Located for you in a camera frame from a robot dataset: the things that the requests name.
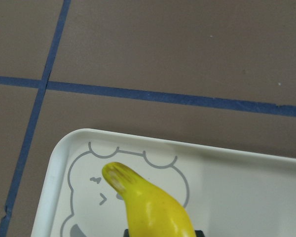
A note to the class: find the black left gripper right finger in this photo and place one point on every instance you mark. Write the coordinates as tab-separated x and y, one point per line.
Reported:
199	233

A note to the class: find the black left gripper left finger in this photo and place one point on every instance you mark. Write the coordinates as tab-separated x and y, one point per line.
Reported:
126	233

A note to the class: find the white rectangular plate tray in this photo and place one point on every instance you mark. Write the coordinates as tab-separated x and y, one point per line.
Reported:
227	193

